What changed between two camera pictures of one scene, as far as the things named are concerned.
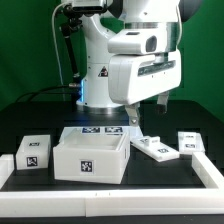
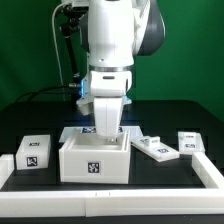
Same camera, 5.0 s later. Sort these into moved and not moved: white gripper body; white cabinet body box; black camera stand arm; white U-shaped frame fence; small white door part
Moved: white gripper body; white cabinet body box
Not moved: white U-shaped frame fence; small white door part; black camera stand arm
